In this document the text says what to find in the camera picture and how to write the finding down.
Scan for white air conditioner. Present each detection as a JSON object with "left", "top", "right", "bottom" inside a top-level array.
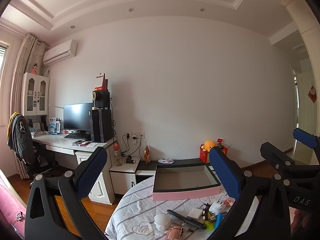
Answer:
[{"left": 43, "top": 39, "right": 78, "bottom": 67}]

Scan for orange octopus plush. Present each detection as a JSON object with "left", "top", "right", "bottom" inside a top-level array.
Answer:
[{"left": 201, "top": 140, "right": 217, "bottom": 152}]

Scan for white round figurine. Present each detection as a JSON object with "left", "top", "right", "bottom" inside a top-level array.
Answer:
[{"left": 154, "top": 213, "right": 171, "bottom": 231}]

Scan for red desk calendar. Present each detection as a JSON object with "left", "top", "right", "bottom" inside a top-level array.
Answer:
[{"left": 94, "top": 73, "right": 109, "bottom": 92}]

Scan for person's right hand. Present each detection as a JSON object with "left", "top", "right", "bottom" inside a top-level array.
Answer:
[{"left": 290, "top": 207, "right": 320, "bottom": 240}]

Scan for red printed storage box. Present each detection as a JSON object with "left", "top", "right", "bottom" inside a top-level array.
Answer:
[{"left": 199, "top": 145, "right": 229, "bottom": 163}]

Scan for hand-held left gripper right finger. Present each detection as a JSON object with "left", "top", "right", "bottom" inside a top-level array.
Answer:
[{"left": 209, "top": 146, "right": 292, "bottom": 240}]

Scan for blue carton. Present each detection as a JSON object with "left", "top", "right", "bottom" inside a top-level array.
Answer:
[{"left": 49, "top": 117, "right": 62, "bottom": 134}]

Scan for black white low cabinet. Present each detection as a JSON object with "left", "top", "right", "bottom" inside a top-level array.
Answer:
[{"left": 136, "top": 158, "right": 216, "bottom": 181}]

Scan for white glass-door cabinet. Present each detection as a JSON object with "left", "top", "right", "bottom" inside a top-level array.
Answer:
[{"left": 21, "top": 72, "right": 50, "bottom": 117}]

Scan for white nightstand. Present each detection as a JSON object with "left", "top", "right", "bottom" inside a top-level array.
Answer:
[{"left": 109, "top": 156, "right": 141, "bottom": 195}]

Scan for black keyboard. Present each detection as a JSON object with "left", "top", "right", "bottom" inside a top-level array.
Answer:
[{"left": 64, "top": 133, "right": 92, "bottom": 140}]

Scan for white plug adapter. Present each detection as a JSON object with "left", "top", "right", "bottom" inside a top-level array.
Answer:
[{"left": 209, "top": 200, "right": 227, "bottom": 215}]

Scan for pink shallow box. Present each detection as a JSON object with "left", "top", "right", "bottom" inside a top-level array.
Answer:
[{"left": 152, "top": 162, "right": 222, "bottom": 201}]

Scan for white door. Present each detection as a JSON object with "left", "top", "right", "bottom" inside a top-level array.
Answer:
[{"left": 290, "top": 57, "right": 320, "bottom": 155}]

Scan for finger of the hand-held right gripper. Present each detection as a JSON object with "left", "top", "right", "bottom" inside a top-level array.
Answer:
[
  {"left": 293, "top": 128, "right": 320, "bottom": 155},
  {"left": 260, "top": 142, "right": 296, "bottom": 173}
]

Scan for pink bed cover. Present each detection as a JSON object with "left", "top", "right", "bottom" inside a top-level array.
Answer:
[{"left": 0, "top": 170, "right": 28, "bottom": 240}]

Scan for black computer tower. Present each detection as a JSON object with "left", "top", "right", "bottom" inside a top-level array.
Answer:
[{"left": 92, "top": 108, "right": 113, "bottom": 143}]

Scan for wall power outlets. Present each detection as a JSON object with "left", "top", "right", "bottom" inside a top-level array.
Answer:
[{"left": 125, "top": 131, "right": 146, "bottom": 144}]

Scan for grey printed jacket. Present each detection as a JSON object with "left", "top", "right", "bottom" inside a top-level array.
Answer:
[{"left": 7, "top": 112, "right": 35, "bottom": 161}]

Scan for blue plastic bar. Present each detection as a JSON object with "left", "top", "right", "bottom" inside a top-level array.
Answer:
[{"left": 215, "top": 214, "right": 225, "bottom": 230}]

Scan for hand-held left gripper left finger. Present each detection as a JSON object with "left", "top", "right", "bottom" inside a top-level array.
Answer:
[{"left": 25, "top": 146, "right": 110, "bottom": 240}]

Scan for black office chair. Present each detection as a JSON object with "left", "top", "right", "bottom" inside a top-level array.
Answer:
[{"left": 15, "top": 135, "right": 59, "bottom": 181}]

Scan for black speaker box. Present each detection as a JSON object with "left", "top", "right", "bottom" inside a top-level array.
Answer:
[{"left": 93, "top": 90, "right": 111, "bottom": 109}]

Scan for white drawer unit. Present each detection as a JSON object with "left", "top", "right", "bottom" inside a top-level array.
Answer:
[{"left": 75, "top": 145, "right": 116, "bottom": 205}]

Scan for black computer monitor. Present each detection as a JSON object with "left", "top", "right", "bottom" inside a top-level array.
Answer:
[{"left": 63, "top": 102, "right": 94, "bottom": 137}]

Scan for white square charger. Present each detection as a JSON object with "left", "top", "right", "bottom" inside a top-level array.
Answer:
[{"left": 187, "top": 208, "right": 203, "bottom": 221}]

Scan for beige curtain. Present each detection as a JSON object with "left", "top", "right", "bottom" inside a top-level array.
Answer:
[{"left": 11, "top": 34, "right": 48, "bottom": 180}]

